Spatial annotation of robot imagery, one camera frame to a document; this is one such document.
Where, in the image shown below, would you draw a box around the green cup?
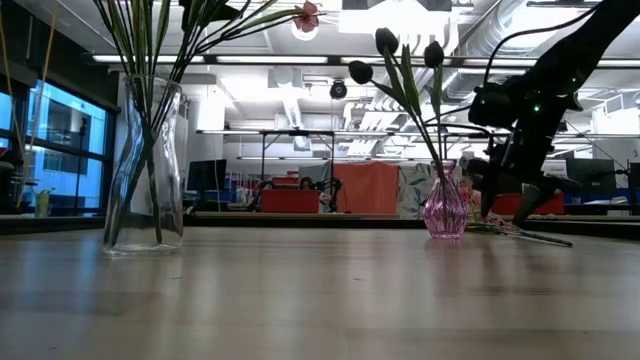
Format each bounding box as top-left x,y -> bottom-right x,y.
35,189 -> 52,219

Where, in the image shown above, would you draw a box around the yellow cable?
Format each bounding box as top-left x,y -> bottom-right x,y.
0,0 -> 57,209

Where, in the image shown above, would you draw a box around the white ceiling strip light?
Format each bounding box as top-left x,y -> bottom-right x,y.
462,58 -> 640,69
215,55 -> 329,65
340,56 -> 451,66
92,54 -> 206,64

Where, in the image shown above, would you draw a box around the red storage bin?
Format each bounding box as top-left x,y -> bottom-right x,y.
260,188 -> 321,214
492,192 -> 566,216

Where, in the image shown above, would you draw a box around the floral patterned cloth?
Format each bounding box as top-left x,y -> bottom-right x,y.
398,163 -> 435,220

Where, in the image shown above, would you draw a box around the black aluminium table frame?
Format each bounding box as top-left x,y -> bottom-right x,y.
0,212 -> 640,240

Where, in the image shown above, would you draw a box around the orange cloth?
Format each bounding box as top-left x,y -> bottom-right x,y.
333,162 -> 400,216

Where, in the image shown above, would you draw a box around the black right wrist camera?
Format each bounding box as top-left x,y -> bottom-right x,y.
468,82 -> 526,129

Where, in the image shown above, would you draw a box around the black folding table frame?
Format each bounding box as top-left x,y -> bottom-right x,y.
197,128 -> 337,201

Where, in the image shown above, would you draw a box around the small pink glass vase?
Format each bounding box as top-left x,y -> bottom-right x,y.
423,159 -> 470,240

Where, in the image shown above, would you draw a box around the black ceiling camera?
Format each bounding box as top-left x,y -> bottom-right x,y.
328,78 -> 349,100

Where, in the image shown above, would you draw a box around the blue-lit window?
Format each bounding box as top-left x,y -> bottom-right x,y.
0,79 -> 121,214

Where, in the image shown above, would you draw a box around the tall clear glass vase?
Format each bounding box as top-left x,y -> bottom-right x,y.
103,74 -> 185,257

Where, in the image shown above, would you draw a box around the white hanging ring lamp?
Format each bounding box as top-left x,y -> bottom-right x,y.
291,19 -> 320,42

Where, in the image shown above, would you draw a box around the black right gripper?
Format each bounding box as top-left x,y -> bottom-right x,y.
464,112 -> 584,227

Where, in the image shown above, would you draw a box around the dark tulip flowers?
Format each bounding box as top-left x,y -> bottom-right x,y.
344,19 -> 461,156

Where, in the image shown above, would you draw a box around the black computer monitor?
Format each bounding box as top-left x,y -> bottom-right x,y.
567,158 -> 617,195
187,159 -> 228,194

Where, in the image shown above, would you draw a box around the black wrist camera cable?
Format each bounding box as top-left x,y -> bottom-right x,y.
482,3 -> 606,87

